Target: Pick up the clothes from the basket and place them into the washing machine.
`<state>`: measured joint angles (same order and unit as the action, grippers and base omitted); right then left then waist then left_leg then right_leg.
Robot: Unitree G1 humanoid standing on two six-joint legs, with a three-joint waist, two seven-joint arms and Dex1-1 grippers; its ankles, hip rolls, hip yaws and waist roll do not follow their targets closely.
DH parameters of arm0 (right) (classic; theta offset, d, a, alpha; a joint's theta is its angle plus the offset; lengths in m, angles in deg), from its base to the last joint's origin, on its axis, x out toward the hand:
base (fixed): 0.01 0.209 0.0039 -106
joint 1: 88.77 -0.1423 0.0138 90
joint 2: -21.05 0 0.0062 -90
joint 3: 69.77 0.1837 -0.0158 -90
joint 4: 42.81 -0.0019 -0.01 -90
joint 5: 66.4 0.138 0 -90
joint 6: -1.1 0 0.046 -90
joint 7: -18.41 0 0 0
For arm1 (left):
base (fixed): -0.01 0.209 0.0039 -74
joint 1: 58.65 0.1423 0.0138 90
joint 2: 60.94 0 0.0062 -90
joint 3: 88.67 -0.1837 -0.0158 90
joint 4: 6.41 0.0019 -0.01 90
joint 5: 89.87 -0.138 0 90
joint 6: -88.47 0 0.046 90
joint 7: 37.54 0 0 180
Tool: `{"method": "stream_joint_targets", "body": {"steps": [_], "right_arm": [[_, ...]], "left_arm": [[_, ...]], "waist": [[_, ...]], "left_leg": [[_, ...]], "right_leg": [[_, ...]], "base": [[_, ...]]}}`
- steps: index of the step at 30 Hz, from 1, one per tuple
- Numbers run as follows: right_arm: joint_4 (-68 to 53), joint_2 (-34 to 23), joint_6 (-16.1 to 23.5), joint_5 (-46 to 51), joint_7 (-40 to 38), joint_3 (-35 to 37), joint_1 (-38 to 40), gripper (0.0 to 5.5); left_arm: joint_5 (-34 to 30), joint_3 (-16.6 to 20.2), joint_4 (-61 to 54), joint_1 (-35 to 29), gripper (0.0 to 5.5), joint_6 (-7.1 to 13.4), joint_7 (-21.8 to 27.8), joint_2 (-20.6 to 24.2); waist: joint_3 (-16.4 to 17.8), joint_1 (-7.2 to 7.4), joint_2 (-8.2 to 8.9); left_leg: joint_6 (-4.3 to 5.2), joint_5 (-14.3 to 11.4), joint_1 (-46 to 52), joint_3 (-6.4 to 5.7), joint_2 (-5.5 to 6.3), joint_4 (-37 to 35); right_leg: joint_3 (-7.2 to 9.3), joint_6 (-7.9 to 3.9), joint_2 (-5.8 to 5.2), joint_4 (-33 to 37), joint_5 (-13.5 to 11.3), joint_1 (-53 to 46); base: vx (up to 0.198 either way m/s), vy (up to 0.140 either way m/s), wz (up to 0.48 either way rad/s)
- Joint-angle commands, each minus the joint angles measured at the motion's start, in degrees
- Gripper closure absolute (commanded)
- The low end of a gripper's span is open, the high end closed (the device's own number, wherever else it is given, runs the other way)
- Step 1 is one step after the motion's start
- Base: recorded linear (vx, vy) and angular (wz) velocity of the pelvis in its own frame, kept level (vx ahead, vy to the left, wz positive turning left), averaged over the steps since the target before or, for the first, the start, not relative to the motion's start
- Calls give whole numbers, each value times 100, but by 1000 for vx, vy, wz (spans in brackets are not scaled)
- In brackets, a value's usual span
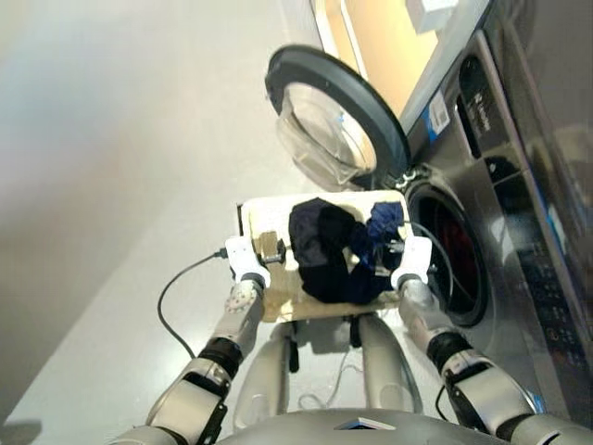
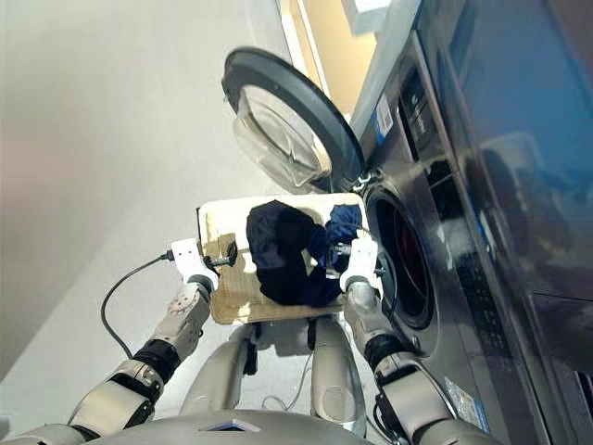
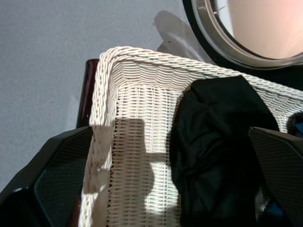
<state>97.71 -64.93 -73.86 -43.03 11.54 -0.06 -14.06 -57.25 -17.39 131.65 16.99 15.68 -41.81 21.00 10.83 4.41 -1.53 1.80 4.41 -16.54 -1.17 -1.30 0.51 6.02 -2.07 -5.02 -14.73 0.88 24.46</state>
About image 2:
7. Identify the black basket stand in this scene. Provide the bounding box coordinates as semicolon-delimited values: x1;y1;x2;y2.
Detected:
240;319;321;376

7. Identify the grey washing machine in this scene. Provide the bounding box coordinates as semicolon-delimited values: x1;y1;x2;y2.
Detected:
349;18;552;445

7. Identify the black washer control panel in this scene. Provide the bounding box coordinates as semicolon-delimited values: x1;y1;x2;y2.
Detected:
397;59;439;161

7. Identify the thin floor cable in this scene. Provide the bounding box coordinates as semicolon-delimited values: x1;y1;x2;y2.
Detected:
266;351;316;412

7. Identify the pale woven basket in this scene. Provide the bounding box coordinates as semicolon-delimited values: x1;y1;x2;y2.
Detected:
196;192;372;325

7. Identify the blue white sticker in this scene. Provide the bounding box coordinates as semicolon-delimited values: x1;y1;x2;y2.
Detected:
373;92;395;140

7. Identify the silver robot leg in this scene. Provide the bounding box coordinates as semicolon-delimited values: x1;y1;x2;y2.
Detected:
179;324;260;418
309;317;370;426

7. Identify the silver robot torso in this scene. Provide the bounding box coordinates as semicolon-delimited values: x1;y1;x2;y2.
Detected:
13;408;372;445

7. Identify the dark stacked dryer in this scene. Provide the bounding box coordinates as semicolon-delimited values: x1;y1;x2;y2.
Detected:
411;0;593;445

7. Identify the white wall box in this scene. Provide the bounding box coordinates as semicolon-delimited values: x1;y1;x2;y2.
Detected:
349;0;395;36

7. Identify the pale rectangular sticker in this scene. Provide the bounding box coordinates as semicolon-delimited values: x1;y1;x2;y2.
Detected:
444;375;492;437

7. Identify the blue garment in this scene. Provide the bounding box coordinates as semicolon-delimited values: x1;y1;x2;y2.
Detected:
308;203;365;279

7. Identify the steel washing machine drum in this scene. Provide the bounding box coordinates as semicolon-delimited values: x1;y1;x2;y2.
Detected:
391;206;432;324

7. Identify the black garment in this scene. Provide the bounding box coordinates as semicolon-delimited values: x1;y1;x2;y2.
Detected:
245;198;347;308

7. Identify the round washing machine door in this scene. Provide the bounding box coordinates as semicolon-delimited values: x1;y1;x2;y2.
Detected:
221;45;367;196

